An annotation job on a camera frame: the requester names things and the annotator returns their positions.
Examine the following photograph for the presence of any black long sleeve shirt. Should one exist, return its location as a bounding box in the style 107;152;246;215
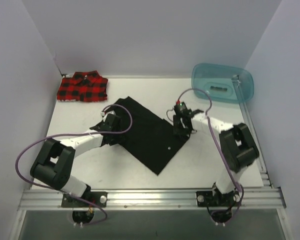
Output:
109;96;190;175

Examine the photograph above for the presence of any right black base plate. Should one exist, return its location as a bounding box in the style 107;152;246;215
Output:
196;190;238;208

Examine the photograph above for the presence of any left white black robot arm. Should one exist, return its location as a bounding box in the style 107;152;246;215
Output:
30;111;123;206

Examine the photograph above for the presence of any red black plaid folded shirt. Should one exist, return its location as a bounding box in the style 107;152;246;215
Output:
56;70;108;103

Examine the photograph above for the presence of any teal plastic bin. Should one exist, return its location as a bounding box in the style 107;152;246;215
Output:
191;63;255;104

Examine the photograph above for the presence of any aluminium front rail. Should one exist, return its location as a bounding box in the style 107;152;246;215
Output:
18;187;286;211

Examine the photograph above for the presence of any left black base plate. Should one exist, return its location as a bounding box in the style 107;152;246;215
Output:
61;191;108;208

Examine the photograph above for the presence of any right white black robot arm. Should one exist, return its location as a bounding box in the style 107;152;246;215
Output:
173;101;260;205

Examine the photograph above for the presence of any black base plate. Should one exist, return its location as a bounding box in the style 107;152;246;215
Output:
196;190;238;208
61;191;108;208

